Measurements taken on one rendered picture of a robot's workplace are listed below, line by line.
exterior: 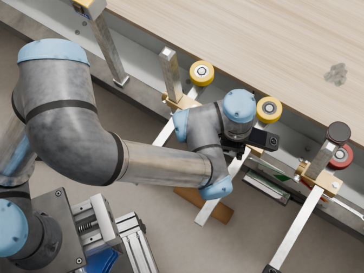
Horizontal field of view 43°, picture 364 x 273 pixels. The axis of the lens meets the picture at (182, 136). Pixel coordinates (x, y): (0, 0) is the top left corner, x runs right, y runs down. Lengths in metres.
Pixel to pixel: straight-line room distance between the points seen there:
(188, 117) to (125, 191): 1.33
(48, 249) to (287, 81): 0.87
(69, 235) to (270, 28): 0.92
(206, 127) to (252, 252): 1.29
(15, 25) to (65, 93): 1.30
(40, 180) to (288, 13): 1.50
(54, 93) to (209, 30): 0.93
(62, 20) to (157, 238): 1.09
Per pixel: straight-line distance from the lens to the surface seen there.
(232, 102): 1.03
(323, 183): 1.43
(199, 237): 2.25
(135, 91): 1.72
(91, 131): 0.73
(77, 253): 1.24
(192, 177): 0.93
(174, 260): 2.24
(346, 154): 1.44
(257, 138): 1.21
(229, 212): 2.19
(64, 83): 0.74
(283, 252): 1.38
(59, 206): 1.28
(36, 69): 0.77
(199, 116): 1.04
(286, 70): 1.52
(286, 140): 1.72
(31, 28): 1.98
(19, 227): 1.06
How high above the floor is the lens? 2.22
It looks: 69 degrees down
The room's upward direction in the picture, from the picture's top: 12 degrees counter-clockwise
